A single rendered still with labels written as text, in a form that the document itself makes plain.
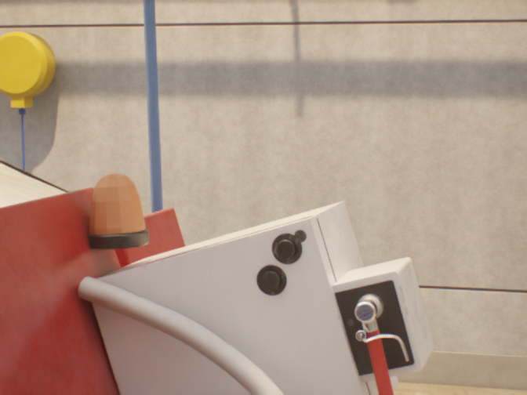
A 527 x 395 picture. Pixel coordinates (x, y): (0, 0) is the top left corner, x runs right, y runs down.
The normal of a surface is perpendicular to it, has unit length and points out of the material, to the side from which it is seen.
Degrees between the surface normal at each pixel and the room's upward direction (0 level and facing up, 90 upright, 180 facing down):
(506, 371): 90
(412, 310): 75
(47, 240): 70
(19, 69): 90
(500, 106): 90
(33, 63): 90
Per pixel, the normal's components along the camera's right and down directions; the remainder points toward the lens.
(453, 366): -0.26, 0.10
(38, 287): 0.91, -0.31
